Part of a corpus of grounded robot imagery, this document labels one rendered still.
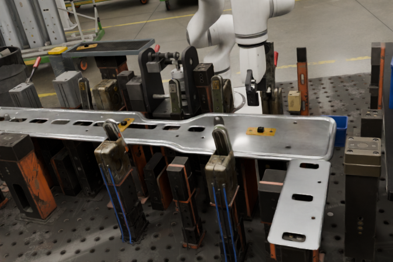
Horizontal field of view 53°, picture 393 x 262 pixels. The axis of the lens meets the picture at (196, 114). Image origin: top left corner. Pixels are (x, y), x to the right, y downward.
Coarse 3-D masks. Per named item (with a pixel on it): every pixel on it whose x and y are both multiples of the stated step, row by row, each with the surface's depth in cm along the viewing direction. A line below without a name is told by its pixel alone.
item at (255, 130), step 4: (248, 128) 118; (252, 128) 117; (256, 128) 117; (264, 128) 116; (268, 128) 116; (272, 128) 116; (248, 132) 116; (252, 132) 115; (256, 132) 115; (260, 132) 114; (264, 132) 114; (268, 132) 114; (272, 132) 114
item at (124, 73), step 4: (124, 72) 150; (128, 72) 150; (132, 72) 150; (120, 76) 148; (124, 76) 148; (128, 76) 148; (132, 76) 150; (120, 80) 149; (124, 80) 149; (128, 80) 148; (120, 84) 150; (124, 84) 149; (120, 88) 151; (124, 88) 151; (124, 92) 152; (124, 96) 153; (128, 96) 152; (128, 100) 153; (128, 104) 154; (128, 108) 155
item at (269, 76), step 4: (264, 44) 116; (268, 44) 119; (272, 44) 117; (264, 48) 116; (268, 48) 116; (272, 48) 118; (268, 52) 119; (272, 52) 118; (268, 56) 120; (272, 56) 118; (268, 60) 120; (272, 60) 119; (268, 64) 121; (272, 64) 119; (268, 68) 121; (272, 68) 120; (268, 72) 122; (272, 72) 120; (268, 76) 122; (272, 76) 120; (268, 80) 122; (272, 80) 121; (272, 84) 121; (272, 88) 122; (264, 92) 123; (272, 92) 122; (264, 96) 124; (272, 96) 123
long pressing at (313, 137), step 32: (0, 128) 148; (32, 128) 143; (64, 128) 139; (96, 128) 135; (128, 128) 131; (160, 128) 127; (288, 128) 115; (320, 128) 112; (288, 160) 102; (320, 160) 100
